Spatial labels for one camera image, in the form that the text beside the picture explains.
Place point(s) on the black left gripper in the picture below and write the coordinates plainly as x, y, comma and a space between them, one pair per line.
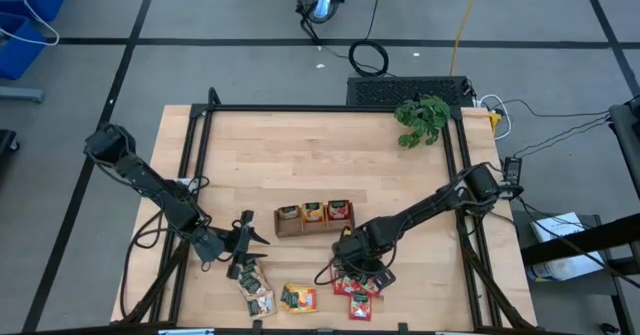
212, 245

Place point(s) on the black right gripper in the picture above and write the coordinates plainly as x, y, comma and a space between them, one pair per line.
357, 252

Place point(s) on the packets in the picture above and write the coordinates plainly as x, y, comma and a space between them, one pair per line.
288, 212

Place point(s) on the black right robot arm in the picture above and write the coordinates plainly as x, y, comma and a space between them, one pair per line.
425, 207

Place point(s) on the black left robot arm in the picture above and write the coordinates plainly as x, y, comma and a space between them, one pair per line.
150, 185

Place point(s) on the brown vanilla tea packet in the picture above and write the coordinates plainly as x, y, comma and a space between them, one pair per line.
255, 286
247, 269
262, 306

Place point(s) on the wooden three-slot tea box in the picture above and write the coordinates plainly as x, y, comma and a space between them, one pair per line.
290, 230

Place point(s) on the green potted plant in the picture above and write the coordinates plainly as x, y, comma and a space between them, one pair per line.
425, 117

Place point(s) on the black perforated computer case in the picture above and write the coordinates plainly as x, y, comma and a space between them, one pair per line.
400, 91

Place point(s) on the black controller box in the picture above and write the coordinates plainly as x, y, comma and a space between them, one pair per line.
512, 170

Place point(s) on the yellow power plug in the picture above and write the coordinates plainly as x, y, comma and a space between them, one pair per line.
495, 122

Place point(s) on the white paper stack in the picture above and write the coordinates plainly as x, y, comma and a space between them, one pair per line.
560, 230

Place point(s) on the black metal bar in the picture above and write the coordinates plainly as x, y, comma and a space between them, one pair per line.
590, 237

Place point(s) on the black floor fan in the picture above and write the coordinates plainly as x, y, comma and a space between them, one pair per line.
320, 2

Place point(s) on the grey rack foot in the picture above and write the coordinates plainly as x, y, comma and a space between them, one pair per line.
20, 94

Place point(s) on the black frame clamp bracket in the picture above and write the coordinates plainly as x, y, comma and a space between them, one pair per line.
402, 327
257, 326

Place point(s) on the black stereo camera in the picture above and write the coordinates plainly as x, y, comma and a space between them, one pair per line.
325, 332

